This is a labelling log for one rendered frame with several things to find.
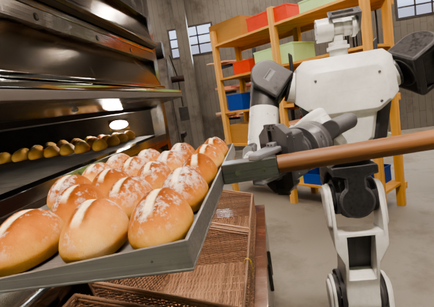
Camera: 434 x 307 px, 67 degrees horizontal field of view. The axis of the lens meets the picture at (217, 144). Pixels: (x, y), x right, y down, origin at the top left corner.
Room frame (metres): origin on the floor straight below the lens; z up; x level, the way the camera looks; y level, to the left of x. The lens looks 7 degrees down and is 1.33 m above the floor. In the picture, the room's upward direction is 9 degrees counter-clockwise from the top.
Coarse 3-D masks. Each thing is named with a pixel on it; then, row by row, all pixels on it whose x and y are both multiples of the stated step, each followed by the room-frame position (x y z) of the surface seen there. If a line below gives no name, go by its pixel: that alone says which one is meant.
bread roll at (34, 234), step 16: (16, 224) 0.33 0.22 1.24; (32, 224) 0.34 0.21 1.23; (48, 224) 0.35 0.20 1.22; (0, 240) 0.32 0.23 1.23; (16, 240) 0.32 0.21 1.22; (32, 240) 0.33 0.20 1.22; (48, 240) 0.34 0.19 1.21; (0, 256) 0.31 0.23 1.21; (16, 256) 0.31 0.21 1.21; (32, 256) 0.32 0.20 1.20; (48, 256) 0.34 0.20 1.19; (0, 272) 0.31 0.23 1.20; (16, 272) 0.31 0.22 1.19
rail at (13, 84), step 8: (0, 80) 0.63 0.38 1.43; (8, 80) 0.65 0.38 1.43; (16, 80) 0.67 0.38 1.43; (24, 80) 0.70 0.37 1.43; (0, 88) 0.63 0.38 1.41; (8, 88) 0.65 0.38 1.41; (16, 88) 0.67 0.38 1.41; (24, 88) 0.69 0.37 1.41; (32, 88) 0.71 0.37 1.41; (40, 88) 0.74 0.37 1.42; (48, 88) 0.77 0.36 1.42; (56, 88) 0.80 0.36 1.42; (64, 88) 0.83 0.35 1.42; (72, 88) 0.87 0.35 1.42; (80, 88) 0.90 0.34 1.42; (88, 88) 0.95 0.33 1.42; (96, 88) 0.99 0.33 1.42; (104, 88) 1.04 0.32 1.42; (112, 88) 1.10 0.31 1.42; (120, 88) 1.16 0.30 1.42; (128, 88) 1.23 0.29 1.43; (136, 88) 1.32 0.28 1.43; (144, 88) 1.41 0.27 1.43; (152, 88) 1.52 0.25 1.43
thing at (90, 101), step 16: (0, 96) 0.62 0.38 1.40; (16, 96) 0.66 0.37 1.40; (32, 96) 0.70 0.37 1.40; (48, 96) 0.76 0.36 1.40; (64, 96) 0.81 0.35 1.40; (80, 96) 0.89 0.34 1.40; (96, 96) 0.97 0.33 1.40; (112, 96) 1.08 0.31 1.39; (128, 96) 1.20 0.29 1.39; (144, 96) 1.37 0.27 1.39; (160, 96) 1.59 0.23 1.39; (176, 96) 1.90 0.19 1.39; (0, 112) 0.72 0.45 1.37; (16, 112) 0.78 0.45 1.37; (32, 112) 0.86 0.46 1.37; (48, 112) 0.95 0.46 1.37; (64, 112) 1.05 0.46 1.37; (80, 112) 1.19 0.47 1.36
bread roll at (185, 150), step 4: (176, 144) 0.75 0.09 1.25; (180, 144) 0.75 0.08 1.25; (184, 144) 0.75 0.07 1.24; (188, 144) 0.77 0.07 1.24; (172, 148) 0.74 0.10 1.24; (176, 148) 0.73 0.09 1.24; (180, 148) 0.73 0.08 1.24; (184, 148) 0.73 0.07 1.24; (188, 148) 0.74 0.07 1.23; (192, 148) 0.77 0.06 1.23; (180, 152) 0.72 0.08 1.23; (184, 152) 0.73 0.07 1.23; (188, 152) 0.73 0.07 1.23; (192, 152) 0.75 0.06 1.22; (184, 156) 0.72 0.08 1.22; (188, 156) 0.72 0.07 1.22
